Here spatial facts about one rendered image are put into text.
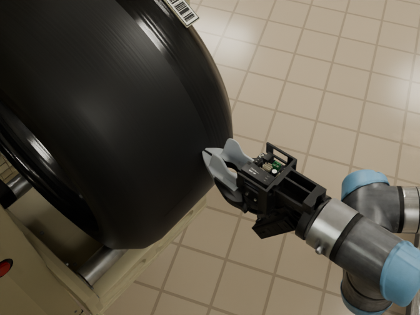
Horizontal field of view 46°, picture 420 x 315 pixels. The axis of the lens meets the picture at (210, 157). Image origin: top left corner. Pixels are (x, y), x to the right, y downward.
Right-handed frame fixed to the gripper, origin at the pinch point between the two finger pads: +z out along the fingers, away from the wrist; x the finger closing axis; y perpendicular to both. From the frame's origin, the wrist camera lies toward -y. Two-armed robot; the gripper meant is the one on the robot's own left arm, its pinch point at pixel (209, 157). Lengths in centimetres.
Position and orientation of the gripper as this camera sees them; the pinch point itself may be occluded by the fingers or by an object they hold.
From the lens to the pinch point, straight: 79.4
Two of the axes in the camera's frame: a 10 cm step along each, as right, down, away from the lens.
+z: -7.5, -4.9, 4.4
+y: -0.7, -6.0, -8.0
